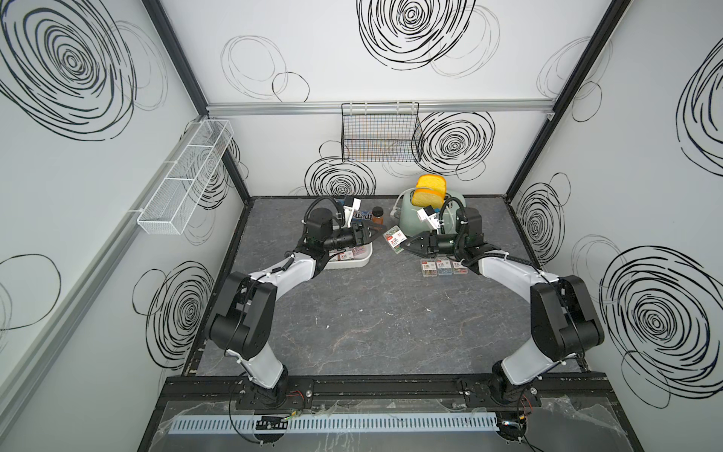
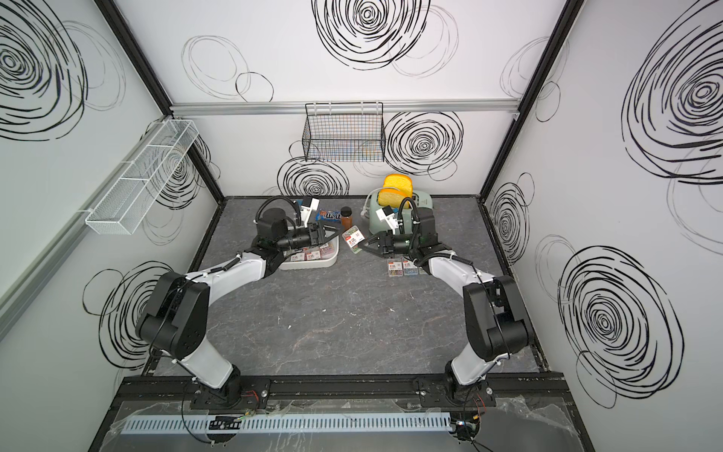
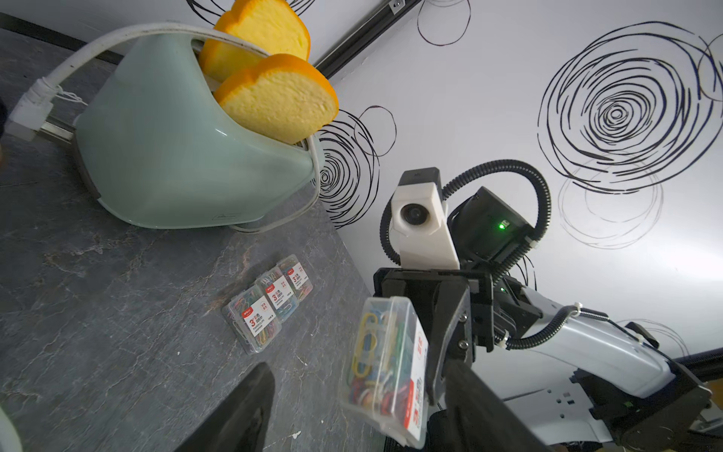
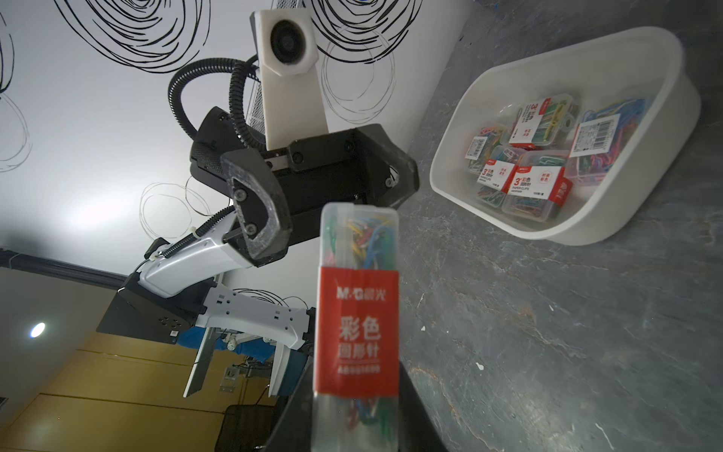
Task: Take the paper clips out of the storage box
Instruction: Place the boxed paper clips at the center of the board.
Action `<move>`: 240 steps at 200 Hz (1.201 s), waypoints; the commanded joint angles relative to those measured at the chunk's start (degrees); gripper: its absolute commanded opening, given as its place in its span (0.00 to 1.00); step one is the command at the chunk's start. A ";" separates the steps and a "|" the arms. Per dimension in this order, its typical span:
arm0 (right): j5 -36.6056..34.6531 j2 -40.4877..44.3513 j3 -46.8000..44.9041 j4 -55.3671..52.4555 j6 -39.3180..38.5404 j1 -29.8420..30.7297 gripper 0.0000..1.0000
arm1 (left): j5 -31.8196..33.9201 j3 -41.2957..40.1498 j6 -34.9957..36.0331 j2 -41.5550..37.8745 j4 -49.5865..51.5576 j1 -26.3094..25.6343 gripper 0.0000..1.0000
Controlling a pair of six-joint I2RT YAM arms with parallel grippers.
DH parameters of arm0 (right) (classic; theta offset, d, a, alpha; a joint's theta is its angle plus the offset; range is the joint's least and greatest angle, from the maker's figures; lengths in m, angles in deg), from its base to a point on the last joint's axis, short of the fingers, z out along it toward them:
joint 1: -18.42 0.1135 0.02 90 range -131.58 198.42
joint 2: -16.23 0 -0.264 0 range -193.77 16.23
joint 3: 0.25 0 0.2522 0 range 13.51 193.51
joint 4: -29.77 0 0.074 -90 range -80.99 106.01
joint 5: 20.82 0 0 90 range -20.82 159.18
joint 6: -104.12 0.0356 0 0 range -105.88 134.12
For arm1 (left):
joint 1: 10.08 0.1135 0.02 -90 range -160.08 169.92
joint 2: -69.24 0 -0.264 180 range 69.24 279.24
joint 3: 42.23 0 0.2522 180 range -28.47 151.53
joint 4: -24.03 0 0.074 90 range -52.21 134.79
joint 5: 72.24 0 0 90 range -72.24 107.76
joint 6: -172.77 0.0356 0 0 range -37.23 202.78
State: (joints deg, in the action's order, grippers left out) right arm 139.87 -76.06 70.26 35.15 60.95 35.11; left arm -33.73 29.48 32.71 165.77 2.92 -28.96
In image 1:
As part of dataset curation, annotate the yellow toast slice back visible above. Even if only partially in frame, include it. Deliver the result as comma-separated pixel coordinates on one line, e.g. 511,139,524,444
416,174,446,196

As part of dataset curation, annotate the orange spice bottle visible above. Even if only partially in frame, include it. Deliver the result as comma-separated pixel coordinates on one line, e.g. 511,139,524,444
372,206,384,225

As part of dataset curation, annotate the white slotted cable duct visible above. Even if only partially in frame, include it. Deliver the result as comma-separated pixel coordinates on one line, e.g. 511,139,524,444
169,412,500,435

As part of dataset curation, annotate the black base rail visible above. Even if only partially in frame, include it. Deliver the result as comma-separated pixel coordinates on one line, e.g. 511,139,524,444
154,372,619,412

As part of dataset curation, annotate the yellow toast slice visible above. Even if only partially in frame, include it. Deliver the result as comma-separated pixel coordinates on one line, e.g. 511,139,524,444
416,174,446,196
410,188,445,209

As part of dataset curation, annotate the yellow toast slice front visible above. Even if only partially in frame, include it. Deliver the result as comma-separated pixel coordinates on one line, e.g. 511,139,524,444
410,188,445,209

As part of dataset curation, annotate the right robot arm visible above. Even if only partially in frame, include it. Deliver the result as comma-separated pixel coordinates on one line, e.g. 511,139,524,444
401,197,604,404

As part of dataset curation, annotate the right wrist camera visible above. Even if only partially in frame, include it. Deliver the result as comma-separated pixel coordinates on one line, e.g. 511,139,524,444
417,205,442,232

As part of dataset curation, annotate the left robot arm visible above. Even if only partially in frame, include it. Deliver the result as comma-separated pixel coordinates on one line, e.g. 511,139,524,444
204,196,384,404

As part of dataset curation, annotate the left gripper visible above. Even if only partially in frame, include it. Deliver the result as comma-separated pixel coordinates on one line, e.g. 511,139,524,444
321,224,384,254

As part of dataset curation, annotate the aluminium wall rail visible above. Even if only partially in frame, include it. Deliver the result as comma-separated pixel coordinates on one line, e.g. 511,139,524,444
206,98,555,117

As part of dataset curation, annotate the white storage box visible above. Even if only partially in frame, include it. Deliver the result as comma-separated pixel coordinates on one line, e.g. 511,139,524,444
326,244,373,269

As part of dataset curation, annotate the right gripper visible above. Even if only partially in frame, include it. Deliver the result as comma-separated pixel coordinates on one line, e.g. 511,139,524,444
400,232,464,259

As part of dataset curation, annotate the black wire basket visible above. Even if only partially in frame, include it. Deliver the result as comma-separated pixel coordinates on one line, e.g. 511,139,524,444
341,112,423,163

